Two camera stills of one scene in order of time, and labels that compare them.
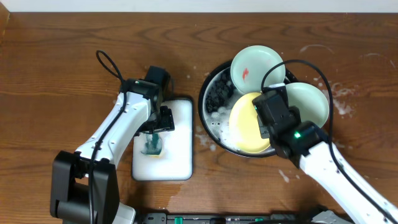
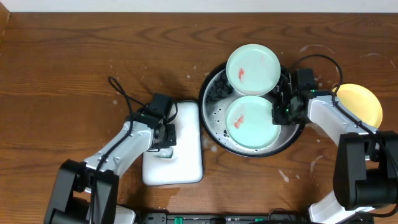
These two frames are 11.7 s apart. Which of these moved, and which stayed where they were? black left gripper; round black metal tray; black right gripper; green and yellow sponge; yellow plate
Moved: black left gripper; yellow plate; green and yellow sponge; black right gripper
Stayed: round black metal tray
